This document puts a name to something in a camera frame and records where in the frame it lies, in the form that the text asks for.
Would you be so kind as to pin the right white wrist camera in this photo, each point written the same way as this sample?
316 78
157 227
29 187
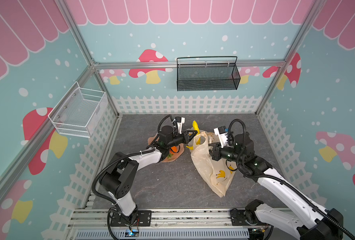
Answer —
222 134

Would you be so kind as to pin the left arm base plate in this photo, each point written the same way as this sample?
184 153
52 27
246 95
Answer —
139 218

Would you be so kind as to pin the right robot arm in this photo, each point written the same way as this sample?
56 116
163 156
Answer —
308 220

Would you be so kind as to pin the banana print plastic bag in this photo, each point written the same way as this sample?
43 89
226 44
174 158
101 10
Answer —
217 174

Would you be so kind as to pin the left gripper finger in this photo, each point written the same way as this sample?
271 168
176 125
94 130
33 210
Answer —
190 133
187 139

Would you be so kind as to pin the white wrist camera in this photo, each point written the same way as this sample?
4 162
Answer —
222 134
178 122

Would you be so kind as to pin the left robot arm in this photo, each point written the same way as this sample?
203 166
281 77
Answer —
118 176

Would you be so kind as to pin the aluminium front rail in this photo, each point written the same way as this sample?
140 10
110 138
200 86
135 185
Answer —
159 219

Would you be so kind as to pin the pink wavy fruit plate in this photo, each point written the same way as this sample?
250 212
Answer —
172 157

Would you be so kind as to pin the black mesh wall basket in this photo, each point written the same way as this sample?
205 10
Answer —
207 73

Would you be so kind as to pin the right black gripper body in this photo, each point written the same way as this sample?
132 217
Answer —
213 151

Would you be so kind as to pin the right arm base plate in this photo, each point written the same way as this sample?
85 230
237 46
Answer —
242 218

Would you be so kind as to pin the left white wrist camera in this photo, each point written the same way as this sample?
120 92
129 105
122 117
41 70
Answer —
178 122

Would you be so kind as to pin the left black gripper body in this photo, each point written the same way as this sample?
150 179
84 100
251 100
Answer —
177 139

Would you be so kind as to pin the white mesh wall basket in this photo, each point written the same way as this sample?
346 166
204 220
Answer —
79 111

